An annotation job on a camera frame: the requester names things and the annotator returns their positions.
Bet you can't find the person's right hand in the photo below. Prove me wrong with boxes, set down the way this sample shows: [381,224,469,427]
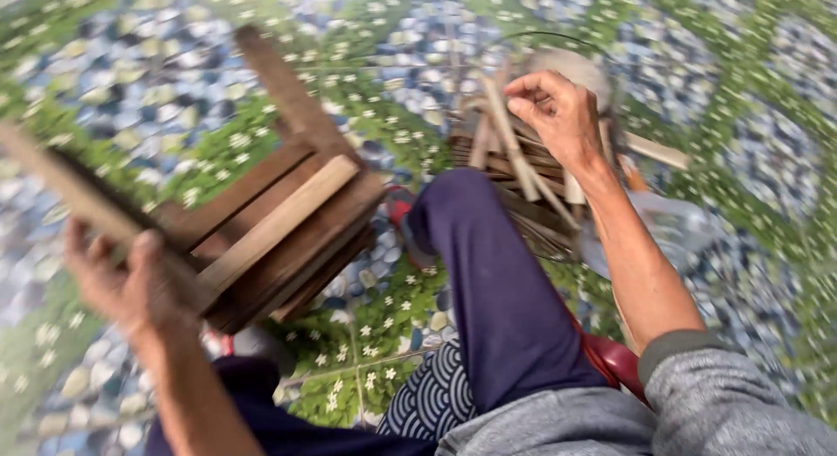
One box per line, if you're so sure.
[504,70,606,176]

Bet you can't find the light short wooden slat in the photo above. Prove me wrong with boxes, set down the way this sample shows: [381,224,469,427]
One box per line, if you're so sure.
[195,154,362,295]

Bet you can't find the person's dark blue trousers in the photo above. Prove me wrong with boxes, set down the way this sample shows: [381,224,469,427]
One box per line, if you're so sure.
[144,168,612,456]

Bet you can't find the round grey woven basket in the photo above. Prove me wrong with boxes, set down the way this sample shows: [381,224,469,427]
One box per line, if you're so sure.
[520,47,616,113]

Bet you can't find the wave patterned cloth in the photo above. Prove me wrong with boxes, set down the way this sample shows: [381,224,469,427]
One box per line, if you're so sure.
[376,338,481,444]

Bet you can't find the red plastic stool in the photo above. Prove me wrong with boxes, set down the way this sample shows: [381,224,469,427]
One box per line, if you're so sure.
[565,306,653,408]

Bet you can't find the person's left hand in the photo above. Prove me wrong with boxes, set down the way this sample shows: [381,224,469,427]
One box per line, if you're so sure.
[64,217,198,342]

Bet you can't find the person's grey sweater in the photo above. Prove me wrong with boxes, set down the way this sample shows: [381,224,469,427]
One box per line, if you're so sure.
[435,328,837,456]

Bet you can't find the red grey shoe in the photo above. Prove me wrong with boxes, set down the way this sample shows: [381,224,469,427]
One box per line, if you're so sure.
[206,324,298,377]
[384,184,440,269]

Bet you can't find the long wooden slat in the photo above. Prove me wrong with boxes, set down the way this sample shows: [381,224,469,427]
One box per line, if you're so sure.
[0,121,210,313]

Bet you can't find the orange tool handle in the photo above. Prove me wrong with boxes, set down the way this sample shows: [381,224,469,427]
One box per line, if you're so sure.
[620,157,650,194]

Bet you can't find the brown woven bamboo basket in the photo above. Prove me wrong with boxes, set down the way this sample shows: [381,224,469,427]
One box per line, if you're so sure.
[448,126,589,264]

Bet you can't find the dark brown wooden stool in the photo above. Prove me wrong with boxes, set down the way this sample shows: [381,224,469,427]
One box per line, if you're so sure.
[149,24,388,336]

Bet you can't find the clear plastic bag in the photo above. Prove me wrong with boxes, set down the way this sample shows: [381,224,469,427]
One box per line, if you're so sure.
[578,188,723,282]

